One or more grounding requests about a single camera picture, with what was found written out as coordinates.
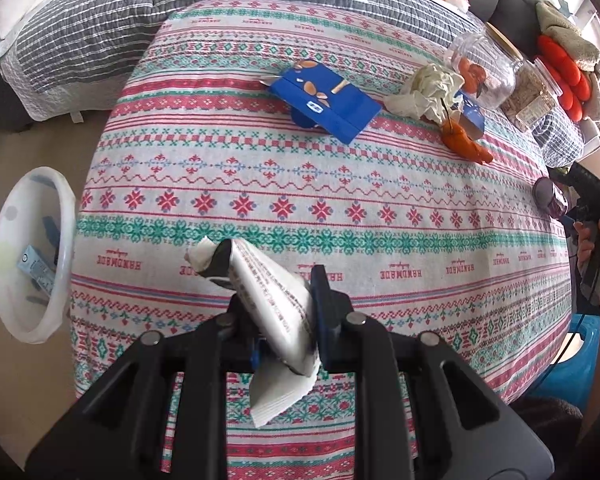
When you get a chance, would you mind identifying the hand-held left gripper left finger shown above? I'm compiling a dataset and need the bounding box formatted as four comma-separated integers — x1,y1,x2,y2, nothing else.
27,239,261,480

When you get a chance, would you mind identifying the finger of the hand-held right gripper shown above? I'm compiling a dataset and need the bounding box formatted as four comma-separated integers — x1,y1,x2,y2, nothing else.
547,166,578,186

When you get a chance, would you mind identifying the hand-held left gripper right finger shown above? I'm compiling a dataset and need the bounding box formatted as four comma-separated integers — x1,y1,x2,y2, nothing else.
310,264,556,480

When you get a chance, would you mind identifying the red drink can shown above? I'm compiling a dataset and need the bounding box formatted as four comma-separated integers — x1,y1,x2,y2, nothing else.
532,177,571,220

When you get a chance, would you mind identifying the white paper packet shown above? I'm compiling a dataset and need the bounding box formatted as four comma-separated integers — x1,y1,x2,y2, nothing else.
185,236,322,428

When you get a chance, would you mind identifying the grey white milk carton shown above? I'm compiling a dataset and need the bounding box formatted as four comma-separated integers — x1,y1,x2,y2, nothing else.
16,245,56,296

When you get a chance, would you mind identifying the white plastic bin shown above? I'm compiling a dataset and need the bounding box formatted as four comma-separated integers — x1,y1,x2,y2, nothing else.
0,166,77,345

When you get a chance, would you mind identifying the person's right hand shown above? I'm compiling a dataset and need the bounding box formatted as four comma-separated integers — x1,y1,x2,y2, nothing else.
572,220,600,306

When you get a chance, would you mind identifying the clear plastic snack jar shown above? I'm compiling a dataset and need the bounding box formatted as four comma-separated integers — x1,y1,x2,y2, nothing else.
500,57,563,133

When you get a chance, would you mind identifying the orange peel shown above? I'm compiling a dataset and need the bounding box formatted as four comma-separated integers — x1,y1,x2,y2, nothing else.
440,119,495,163

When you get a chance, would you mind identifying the blue box with white print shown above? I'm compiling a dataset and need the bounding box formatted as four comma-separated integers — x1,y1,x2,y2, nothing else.
452,91,486,138

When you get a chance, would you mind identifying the red cushion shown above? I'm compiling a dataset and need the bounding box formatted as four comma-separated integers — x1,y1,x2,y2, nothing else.
536,35,593,122

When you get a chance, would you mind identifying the glass jar with wooden lid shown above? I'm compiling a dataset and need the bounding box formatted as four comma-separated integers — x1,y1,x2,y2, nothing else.
445,30,523,111

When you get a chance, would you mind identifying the mandarin orange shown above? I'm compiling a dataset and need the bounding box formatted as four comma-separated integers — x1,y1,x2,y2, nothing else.
457,57,481,81
462,67,491,95

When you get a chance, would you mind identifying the beige fleece blanket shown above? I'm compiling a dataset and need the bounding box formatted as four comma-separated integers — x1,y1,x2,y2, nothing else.
535,1,600,73

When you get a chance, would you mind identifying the patterned red green tablecloth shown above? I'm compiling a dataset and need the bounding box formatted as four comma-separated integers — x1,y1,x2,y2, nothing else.
69,0,581,480

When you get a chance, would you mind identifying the large crumpled pale wrapper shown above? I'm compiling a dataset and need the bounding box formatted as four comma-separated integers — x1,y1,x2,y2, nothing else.
384,63,465,125

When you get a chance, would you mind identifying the blue plastic stool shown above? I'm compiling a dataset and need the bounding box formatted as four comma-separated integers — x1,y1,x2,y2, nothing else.
522,310,600,411

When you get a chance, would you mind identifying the blue box with nut print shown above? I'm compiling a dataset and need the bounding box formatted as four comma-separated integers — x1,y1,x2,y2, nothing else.
267,60,383,146

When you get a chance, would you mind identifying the grey striped blanket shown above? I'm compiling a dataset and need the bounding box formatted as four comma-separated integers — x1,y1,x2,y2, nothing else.
0,0,586,168

